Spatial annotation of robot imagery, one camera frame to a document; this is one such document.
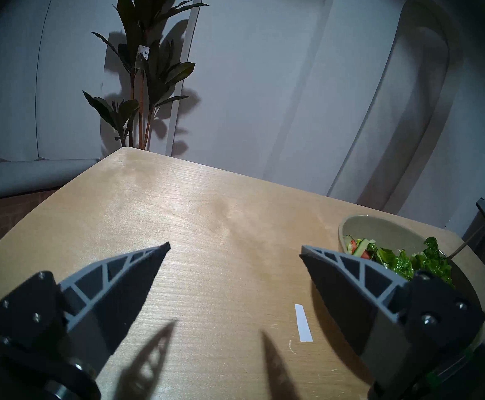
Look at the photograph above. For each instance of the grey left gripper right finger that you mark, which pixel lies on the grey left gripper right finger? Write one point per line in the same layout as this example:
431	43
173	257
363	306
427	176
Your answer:
371	311

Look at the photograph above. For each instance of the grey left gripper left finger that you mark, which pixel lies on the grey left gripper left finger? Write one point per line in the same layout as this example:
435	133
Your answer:
109	295

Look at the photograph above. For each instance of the metal serving utensil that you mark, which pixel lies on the metal serving utensil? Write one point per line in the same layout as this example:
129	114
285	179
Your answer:
465	244

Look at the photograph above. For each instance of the green salad with tomato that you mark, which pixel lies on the green salad with tomato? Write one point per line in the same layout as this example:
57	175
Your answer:
417	261

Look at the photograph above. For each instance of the beige ceramic salad bowl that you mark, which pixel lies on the beige ceramic salad bowl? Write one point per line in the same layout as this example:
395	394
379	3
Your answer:
388	232

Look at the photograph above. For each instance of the white tape strip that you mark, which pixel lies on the white tape strip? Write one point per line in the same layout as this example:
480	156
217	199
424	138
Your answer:
303	323

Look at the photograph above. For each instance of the white plant label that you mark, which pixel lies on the white plant label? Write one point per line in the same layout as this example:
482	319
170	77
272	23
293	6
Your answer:
142	52

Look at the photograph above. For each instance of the tall dark green potted plant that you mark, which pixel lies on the tall dark green potted plant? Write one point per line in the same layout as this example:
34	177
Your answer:
142	16

